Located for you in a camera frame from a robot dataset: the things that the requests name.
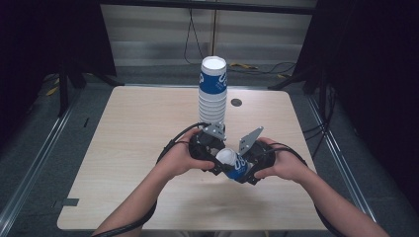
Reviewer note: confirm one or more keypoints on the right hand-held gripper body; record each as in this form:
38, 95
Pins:
262, 158

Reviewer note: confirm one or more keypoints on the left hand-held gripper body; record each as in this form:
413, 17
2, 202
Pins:
204, 146

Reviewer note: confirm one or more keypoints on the blue and white single cup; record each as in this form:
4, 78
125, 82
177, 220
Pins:
237, 169

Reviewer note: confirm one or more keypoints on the stack of paper cups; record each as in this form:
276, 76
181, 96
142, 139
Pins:
212, 105

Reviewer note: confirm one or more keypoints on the person's right hand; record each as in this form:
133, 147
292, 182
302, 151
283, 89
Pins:
290, 164

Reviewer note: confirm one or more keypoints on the person's left hand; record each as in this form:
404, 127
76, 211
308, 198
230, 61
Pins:
178, 159

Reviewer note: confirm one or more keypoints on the round dark table grommet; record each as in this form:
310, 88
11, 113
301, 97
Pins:
236, 102

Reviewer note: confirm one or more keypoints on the yellow floor tape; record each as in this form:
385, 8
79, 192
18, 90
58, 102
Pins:
282, 76
243, 65
52, 91

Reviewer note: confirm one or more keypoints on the black metal stand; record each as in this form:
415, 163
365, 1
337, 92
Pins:
63, 89
296, 79

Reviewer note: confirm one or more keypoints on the black curtain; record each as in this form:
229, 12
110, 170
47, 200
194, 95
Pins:
372, 82
49, 36

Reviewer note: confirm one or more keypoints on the grey tape strip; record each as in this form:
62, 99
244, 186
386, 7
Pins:
69, 202

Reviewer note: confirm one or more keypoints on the metal floor rail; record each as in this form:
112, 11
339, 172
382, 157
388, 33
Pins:
39, 151
342, 164

